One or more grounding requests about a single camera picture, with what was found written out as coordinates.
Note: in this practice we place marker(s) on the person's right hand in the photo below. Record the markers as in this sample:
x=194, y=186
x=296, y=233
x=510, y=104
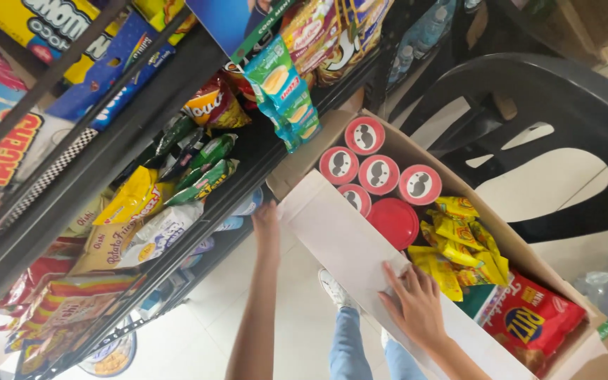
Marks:
x=420, y=314

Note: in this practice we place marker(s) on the person's left hand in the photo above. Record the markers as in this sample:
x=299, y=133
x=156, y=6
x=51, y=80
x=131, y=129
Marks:
x=266, y=227

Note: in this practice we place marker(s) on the person's left fingers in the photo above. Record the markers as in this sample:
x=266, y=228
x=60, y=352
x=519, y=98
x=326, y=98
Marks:
x=263, y=209

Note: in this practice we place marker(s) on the brown cardboard box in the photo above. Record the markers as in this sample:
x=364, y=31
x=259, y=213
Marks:
x=335, y=232

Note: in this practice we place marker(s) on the blue white packet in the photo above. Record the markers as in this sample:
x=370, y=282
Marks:
x=248, y=203

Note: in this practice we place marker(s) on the red moustache lid chips can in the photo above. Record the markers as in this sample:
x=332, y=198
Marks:
x=355, y=199
x=339, y=165
x=420, y=184
x=364, y=135
x=378, y=174

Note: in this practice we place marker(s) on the dark green snack packet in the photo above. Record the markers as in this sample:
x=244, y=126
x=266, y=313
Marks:
x=185, y=155

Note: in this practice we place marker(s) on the white snack bag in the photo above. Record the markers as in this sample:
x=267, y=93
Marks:
x=162, y=232

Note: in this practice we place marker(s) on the person's white shoe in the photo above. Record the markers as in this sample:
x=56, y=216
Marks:
x=335, y=289

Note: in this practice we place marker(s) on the orange chips bag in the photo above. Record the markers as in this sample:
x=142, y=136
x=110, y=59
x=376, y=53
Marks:
x=213, y=105

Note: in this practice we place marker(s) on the strip of green blue packets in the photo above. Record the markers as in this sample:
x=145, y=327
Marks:
x=283, y=89

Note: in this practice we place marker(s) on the yellow snack bag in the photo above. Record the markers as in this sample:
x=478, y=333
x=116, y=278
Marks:
x=134, y=198

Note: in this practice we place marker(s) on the plain red lid can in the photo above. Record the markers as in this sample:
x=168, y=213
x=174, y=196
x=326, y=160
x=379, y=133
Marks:
x=392, y=223

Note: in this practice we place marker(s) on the black metal shelf rack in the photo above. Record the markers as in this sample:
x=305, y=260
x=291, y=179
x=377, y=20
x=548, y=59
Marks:
x=140, y=121

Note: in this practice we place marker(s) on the tan potato fries bag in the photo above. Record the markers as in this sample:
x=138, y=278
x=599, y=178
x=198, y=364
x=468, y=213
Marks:
x=104, y=247

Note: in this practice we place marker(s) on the person's blue jeans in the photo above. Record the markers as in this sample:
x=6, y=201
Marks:
x=347, y=348

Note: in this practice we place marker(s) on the bundle of brown snack bags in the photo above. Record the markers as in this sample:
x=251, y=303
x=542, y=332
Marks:
x=335, y=37

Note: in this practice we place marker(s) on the heap of yellow snack packets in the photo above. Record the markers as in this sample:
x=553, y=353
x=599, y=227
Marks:
x=459, y=240

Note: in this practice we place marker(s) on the blue biscuit box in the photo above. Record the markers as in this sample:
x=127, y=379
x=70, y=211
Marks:
x=111, y=74

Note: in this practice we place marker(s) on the striped colourful snack bags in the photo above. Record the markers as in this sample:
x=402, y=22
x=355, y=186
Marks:
x=69, y=309

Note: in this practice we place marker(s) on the green carton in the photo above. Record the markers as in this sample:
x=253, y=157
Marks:
x=474, y=302

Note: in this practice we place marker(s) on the shelf of water bottles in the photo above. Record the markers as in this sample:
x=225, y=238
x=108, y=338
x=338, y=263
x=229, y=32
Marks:
x=424, y=31

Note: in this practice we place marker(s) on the yellow cereal box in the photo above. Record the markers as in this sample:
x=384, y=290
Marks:
x=45, y=29

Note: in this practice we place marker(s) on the red cracker pack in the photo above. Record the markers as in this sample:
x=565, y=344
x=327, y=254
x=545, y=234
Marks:
x=531, y=322

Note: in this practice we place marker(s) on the black plastic chair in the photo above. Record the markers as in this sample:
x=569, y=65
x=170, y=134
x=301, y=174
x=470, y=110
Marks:
x=547, y=89

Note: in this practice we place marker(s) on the stacked cardboard cartons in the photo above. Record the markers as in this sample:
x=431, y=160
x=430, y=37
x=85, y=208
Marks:
x=583, y=31

